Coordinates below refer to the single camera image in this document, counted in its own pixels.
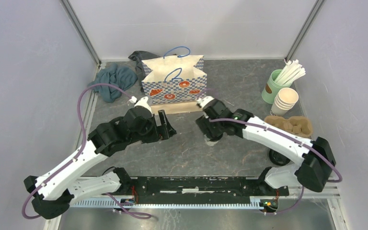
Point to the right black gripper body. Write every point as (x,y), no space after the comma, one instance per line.
(214,127)

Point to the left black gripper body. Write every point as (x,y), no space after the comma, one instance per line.
(151,133)

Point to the white paper coffee cup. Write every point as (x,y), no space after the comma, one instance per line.
(211,142)

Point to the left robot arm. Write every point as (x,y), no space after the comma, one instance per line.
(54,192)

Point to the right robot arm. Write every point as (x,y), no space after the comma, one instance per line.
(312,160)

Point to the printed paper takeout bag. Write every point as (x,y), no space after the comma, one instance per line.
(177,77)

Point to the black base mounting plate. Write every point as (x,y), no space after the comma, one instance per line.
(197,190)

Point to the teal crumpled cloth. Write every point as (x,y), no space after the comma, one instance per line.
(120,76)

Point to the black plastic lid on table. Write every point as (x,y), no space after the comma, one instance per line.
(277,158)

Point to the green straw holder cup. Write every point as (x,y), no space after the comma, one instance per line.
(271,88)

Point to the dark grey cloth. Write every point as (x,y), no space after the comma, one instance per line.
(138,57)

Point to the stack of paper cups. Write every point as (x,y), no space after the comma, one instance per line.
(284,101)

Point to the brown cardboard cup carrier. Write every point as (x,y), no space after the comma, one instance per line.
(297,125)

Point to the white wrapped straws bundle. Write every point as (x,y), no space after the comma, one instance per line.
(292,71)

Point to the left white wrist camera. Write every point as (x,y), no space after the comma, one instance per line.
(144,102)

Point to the aluminium cable rail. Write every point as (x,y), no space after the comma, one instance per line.
(107,202)

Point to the left corner metal post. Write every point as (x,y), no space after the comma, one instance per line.
(80,30)

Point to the corner metal post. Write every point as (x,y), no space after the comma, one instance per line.
(304,29)
(80,30)

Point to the right corner metal post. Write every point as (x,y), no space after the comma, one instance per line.
(304,29)

